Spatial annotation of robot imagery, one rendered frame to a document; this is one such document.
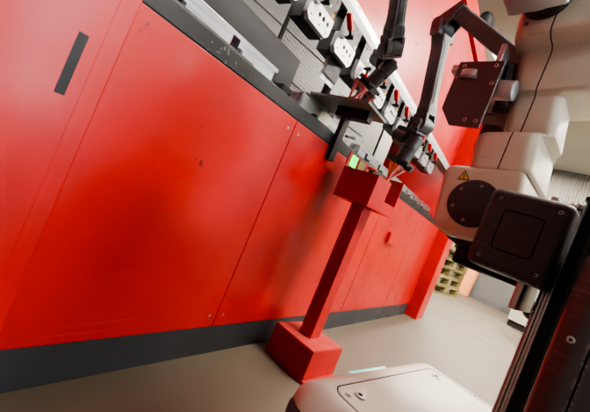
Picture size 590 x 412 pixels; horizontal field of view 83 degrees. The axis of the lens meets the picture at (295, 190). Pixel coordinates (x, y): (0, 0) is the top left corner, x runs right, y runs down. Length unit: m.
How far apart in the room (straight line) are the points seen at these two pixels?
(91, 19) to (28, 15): 0.08
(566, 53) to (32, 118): 1.00
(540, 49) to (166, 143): 0.86
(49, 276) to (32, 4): 0.50
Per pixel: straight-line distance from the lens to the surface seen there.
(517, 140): 0.83
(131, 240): 0.88
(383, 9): 1.73
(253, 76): 0.97
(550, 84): 0.91
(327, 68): 1.45
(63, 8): 0.64
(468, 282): 8.86
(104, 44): 0.66
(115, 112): 0.78
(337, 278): 1.34
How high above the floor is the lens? 0.59
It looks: 1 degrees up
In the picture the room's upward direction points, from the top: 23 degrees clockwise
